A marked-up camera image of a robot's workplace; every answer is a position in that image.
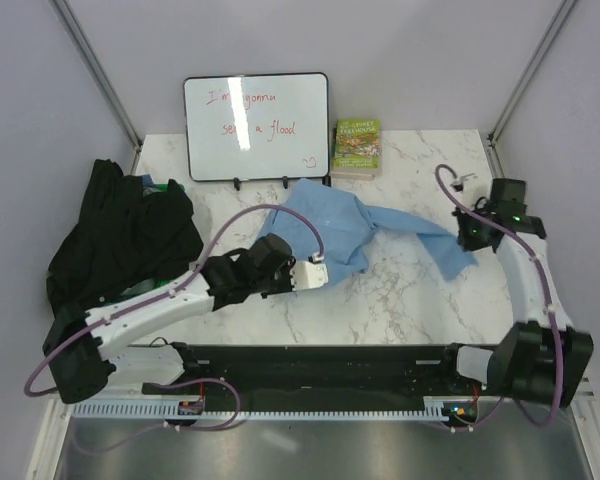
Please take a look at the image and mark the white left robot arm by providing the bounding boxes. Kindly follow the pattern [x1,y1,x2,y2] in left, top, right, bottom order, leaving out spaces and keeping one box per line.
[43,234,300,404]

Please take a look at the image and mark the small whiteboard with stand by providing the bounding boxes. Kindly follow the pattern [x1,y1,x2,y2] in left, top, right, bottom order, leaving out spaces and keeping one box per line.
[183,72,331,188]

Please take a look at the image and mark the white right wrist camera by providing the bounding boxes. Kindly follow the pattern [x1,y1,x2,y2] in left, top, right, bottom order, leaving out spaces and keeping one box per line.
[451,173,479,192]

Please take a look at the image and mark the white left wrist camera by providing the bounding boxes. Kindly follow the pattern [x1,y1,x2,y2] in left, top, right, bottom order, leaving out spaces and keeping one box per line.
[290,255,329,291]

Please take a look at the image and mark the aluminium frame post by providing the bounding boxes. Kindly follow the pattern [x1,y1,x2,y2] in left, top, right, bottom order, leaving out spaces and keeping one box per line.
[487,0,579,146]
[49,0,143,153]

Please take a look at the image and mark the right aluminium frame post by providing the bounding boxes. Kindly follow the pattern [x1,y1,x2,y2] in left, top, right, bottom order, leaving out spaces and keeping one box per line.
[487,0,579,146]

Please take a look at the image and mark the black long sleeve shirt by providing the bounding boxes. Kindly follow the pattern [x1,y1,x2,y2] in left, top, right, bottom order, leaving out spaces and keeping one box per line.
[46,158,205,326]

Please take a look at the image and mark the left aluminium frame post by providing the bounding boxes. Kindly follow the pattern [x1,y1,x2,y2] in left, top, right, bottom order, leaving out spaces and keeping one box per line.
[49,0,143,153]

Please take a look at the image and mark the light blue long sleeve shirt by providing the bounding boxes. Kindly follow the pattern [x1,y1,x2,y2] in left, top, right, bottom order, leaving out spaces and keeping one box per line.
[284,179,477,286]

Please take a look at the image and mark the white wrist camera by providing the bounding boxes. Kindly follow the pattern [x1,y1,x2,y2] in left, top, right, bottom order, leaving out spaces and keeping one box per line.
[290,255,329,291]
[451,173,479,192]

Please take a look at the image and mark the green plastic bin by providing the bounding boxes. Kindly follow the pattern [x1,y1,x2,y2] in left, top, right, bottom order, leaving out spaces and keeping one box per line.
[143,183,170,196]

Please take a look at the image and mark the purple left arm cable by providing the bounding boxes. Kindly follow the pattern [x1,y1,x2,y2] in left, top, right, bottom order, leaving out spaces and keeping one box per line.
[23,203,326,399]

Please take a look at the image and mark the white slotted cable duct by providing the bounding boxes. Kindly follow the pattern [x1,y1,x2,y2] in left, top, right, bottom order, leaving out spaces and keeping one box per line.
[72,394,496,422]

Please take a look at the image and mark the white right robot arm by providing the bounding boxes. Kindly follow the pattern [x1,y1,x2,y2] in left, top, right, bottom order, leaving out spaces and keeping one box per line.
[437,174,594,408]

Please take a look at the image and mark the green treehouse book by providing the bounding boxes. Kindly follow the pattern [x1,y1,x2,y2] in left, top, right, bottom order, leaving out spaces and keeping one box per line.
[330,118,381,180]

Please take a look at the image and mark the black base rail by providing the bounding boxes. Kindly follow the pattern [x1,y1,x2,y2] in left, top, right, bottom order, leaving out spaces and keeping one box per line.
[142,342,480,410]

